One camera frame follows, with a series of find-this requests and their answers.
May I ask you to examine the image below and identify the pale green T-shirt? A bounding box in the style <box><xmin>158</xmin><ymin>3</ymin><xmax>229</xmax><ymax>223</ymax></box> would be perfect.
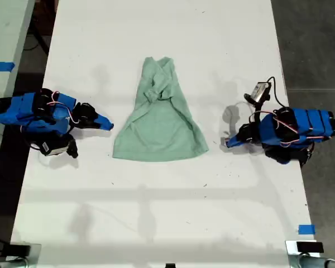
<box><xmin>112</xmin><ymin>56</ymin><xmax>210</xmax><ymax>163</ymax></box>

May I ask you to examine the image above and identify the long blue tape strip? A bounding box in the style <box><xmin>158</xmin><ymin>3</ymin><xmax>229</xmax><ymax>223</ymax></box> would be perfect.
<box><xmin>0</xmin><ymin>61</ymin><xmax>16</xmax><ymax>73</ymax></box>

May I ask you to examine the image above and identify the white side table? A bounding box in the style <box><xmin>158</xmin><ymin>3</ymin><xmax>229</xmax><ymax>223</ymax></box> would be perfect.
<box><xmin>0</xmin><ymin>0</ymin><xmax>36</xmax><ymax>181</ymax></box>

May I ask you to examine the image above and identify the short blue tape strip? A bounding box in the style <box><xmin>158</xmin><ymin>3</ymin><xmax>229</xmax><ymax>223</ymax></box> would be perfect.
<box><xmin>298</xmin><ymin>224</ymin><xmax>316</xmax><ymax>236</ymax></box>

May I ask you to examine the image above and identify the metal table clamp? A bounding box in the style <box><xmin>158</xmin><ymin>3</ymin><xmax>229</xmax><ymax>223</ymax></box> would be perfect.
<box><xmin>285</xmin><ymin>240</ymin><xmax>335</xmax><ymax>268</ymax></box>
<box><xmin>0</xmin><ymin>242</ymin><xmax>42</xmax><ymax>268</ymax></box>

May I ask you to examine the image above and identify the small black box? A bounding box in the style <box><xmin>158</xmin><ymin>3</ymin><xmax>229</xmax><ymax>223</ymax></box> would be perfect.
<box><xmin>9</xmin><ymin>243</ymin><xmax>32</xmax><ymax>257</ymax></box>
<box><xmin>296</xmin><ymin>241</ymin><xmax>324</xmax><ymax>254</ymax></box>

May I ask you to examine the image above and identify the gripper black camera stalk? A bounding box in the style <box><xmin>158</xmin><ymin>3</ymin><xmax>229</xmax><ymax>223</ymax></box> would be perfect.
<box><xmin>243</xmin><ymin>93</ymin><xmax>265</xmax><ymax>121</ymax></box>
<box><xmin>66</xmin><ymin>135</ymin><xmax>79</xmax><ymax>159</ymax></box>

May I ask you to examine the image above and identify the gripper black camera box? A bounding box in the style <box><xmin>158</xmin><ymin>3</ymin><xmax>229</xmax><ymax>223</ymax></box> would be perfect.
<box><xmin>251</xmin><ymin>81</ymin><xmax>272</xmax><ymax>103</ymax></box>
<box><xmin>40</xmin><ymin>137</ymin><xmax>70</xmax><ymax>157</ymax></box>

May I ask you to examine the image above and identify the gripper black camera cable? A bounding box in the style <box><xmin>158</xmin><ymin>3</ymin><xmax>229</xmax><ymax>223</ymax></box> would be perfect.
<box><xmin>267</xmin><ymin>76</ymin><xmax>286</xmax><ymax>108</ymax></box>
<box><xmin>30</xmin><ymin>140</ymin><xmax>44</xmax><ymax>153</ymax></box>

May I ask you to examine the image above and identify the black floor cable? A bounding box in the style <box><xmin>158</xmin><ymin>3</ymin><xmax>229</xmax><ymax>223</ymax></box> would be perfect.
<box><xmin>24</xmin><ymin>23</ymin><xmax>50</xmax><ymax>56</ymax></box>

